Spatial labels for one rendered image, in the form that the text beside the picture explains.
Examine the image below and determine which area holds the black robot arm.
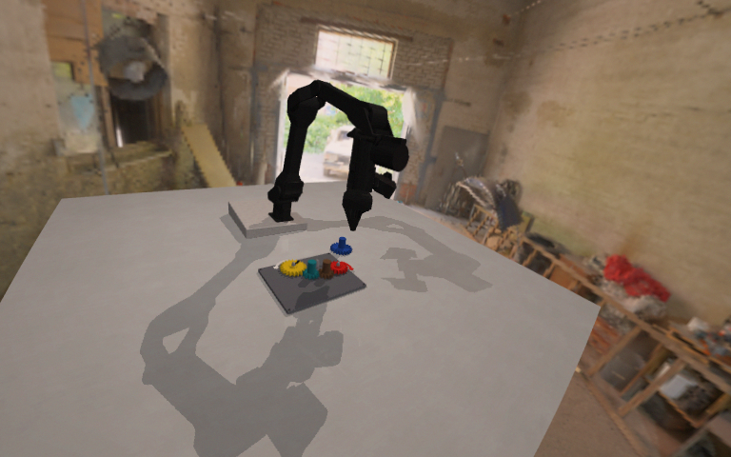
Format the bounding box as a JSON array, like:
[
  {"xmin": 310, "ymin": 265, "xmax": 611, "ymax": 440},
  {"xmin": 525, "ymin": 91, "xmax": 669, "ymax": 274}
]
[{"xmin": 267, "ymin": 79, "xmax": 409, "ymax": 223}]

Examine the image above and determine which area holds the yellow gear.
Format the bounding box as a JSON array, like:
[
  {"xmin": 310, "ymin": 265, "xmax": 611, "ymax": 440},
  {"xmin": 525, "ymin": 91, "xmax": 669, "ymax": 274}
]
[{"xmin": 280, "ymin": 260, "xmax": 306, "ymax": 276}]

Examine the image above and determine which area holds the red gear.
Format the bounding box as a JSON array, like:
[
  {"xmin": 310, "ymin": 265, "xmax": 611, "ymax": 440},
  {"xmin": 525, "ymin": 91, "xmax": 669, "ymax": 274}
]
[{"xmin": 330, "ymin": 261, "xmax": 348, "ymax": 275}]

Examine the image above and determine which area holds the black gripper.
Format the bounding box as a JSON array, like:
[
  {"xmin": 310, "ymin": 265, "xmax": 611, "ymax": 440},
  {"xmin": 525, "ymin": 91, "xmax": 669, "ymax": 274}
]
[{"xmin": 342, "ymin": 159, "xmax": 375, "ymax": 231}]

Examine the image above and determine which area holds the brown gear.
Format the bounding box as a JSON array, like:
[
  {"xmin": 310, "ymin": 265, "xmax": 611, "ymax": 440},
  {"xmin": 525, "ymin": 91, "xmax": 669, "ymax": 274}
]
[{"xmin": 318, "ymin": 259, "xmax": 334, "ymax": 280}]

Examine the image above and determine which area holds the blue gear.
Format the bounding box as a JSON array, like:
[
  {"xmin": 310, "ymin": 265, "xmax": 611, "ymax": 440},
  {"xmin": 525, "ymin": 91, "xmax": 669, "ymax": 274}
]
[{"xmin": 330, "ymin": 237, "xmax": 352, "ymax": 255}]

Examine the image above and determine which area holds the teal gear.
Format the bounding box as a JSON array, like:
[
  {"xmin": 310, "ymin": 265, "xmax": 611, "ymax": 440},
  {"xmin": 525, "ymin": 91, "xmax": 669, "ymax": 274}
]
[{"xmin": 303, "ymin": 260, "xmax": 319, "ymax": 280}]

